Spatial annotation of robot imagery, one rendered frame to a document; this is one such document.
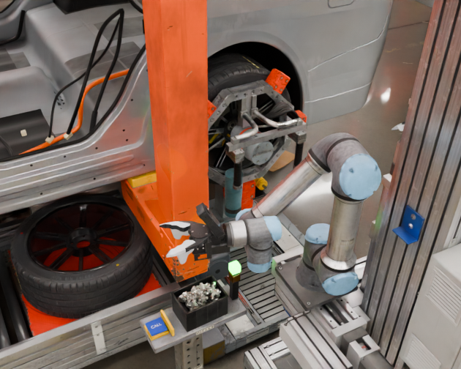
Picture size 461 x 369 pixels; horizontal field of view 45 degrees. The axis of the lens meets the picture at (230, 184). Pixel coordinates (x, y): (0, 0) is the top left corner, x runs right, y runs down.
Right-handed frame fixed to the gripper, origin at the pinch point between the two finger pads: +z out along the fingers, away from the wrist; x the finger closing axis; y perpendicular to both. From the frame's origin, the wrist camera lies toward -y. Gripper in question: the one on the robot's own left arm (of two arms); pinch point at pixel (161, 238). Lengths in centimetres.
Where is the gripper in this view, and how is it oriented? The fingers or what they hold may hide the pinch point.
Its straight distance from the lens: 160.3
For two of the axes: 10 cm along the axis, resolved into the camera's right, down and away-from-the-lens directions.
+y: 0.1, 8.6, 5.1
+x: -2.3, -5.0, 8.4
